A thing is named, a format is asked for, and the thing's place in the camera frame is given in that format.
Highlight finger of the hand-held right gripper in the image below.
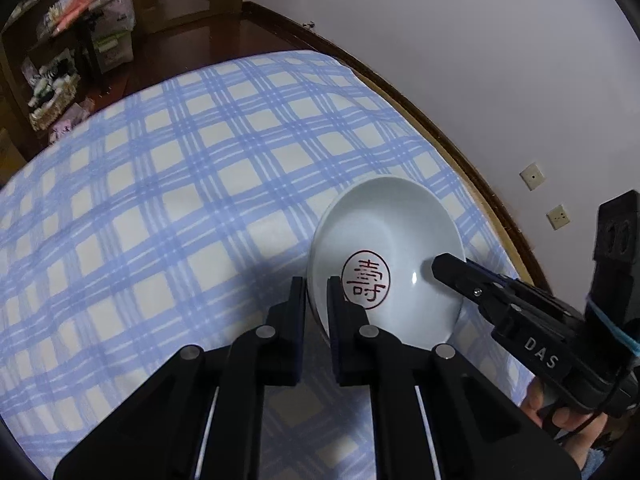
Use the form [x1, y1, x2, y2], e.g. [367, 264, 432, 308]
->
[431, 253, 583, 330]

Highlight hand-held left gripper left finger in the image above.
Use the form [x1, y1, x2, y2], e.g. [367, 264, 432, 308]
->
[52, 276, 307, 480]

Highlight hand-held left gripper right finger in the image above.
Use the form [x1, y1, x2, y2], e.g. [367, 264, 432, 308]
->
[326, 275, 581, 480]

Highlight white bowl with red character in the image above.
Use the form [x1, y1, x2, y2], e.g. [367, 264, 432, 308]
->
[306, 176, 467, 352]

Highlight person's right forearm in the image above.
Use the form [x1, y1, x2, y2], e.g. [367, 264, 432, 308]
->
[575, 452, 624, 480]

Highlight person's right hand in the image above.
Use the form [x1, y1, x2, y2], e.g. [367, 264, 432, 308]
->
[520, 375, 631, 461]

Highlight blue checked blanket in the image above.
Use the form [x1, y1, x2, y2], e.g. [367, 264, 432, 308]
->
[0, 50, 553, 480]

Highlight pink packets on floor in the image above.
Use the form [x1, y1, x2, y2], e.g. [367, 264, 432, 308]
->
[47, 102, 94, 144]

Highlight clear plastic storage box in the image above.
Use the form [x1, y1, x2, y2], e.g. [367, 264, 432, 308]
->
[92, 27, 135, 74]

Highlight wicker basket with socks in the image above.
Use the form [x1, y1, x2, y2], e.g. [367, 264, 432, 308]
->
[27, 57, 84, 131]

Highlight round wooden side table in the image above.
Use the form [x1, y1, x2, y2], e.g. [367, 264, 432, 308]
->
[0, 0, 126, 88]

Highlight pink packet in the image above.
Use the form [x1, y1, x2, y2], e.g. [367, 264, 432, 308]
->
[50, 0, 106, 36]

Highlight cream wall socket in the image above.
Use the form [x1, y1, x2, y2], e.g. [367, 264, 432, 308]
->
[520, 162, 545, 191]
[546, 204, 572, 231]

